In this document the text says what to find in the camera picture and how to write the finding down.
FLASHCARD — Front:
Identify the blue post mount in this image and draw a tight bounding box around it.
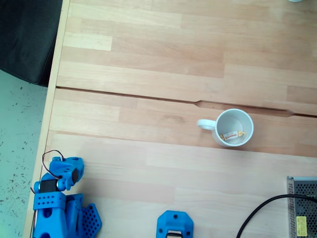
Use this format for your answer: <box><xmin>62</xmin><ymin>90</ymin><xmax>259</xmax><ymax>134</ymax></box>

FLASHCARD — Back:
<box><xmin>157</xmin><ymin>210</ymin><xmax>194</xmax><ymax>238</ymax></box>

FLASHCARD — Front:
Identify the white red servo cable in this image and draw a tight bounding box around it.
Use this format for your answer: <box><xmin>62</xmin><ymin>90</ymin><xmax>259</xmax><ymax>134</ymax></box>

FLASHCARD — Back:
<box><xmin>41</xmin><ymin>149</ymin><xmax>66</xmax><ymax>180</ymax></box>

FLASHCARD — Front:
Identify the white ceramic mug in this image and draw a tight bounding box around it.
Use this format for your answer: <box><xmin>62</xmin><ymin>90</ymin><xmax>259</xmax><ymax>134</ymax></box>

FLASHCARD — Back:
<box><xmin>197</xmin><ymin>108</ymin><xmax>255</xmax><ymax>148</ymax></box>

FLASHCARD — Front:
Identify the wooden base board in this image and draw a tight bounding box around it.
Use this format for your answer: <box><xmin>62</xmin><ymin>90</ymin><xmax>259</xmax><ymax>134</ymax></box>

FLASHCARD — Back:
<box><xmin>44</xmin><ymin>132</ymin><xmax>317</xmax><ymax>238</ymax></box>

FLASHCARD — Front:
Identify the perforated metal power supply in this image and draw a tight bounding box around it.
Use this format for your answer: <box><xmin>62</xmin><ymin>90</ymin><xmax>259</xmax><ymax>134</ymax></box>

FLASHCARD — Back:
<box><xmin>286</xmin><ymin>176</ymin><xmax>317</xmax><ymax>238</ymax></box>

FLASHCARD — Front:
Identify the black fabric seat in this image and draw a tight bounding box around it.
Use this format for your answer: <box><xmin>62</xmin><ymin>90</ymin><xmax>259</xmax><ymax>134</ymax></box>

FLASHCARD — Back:
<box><xmin>0</xmin><ymin>0</ymin><xmax>64</xmax><ymax>87</ymax></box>

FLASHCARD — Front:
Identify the caramel sweet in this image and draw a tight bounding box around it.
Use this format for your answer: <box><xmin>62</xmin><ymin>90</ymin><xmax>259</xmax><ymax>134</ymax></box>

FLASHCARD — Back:
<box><xmin>219</xmin><ymin>130</ymin><xmax>248</xmax><ymax>141</ymax></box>

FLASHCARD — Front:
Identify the black power cable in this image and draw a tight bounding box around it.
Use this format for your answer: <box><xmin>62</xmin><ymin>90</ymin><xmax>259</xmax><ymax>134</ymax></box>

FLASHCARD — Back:
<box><xmin>236</xmin><ymin>194</ymin><xmax>317</xmax><ymax>238</ymax></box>

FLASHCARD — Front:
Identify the red black base cable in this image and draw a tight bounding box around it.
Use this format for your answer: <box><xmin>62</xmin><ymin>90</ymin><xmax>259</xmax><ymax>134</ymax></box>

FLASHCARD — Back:
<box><xmin>30</xmin><ymin>209</ymin><xmax>40</xmax><ymax>238</ymax></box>

